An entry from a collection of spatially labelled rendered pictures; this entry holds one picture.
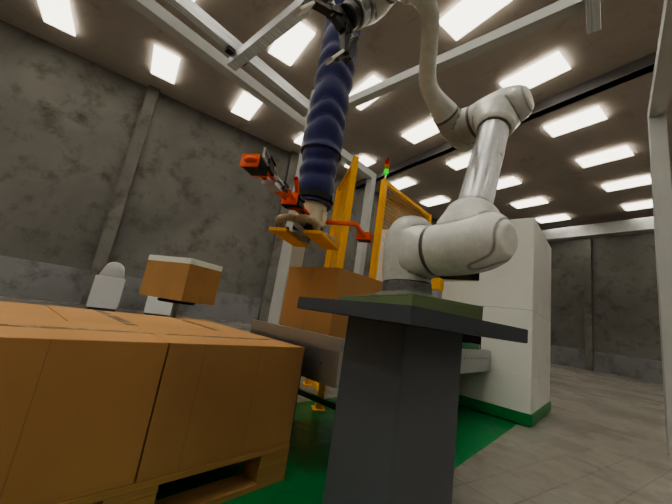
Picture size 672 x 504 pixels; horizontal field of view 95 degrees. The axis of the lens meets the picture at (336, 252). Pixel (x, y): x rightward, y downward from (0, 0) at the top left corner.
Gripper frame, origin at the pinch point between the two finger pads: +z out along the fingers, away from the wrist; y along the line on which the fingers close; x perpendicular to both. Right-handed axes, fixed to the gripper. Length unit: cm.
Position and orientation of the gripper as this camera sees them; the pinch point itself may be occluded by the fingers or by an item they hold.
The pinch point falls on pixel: (315, 36)
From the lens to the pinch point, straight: 101.9
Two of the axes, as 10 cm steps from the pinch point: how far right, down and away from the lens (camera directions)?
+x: 6.2, -1.3, -7.7
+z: -5.1, 6.8, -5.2
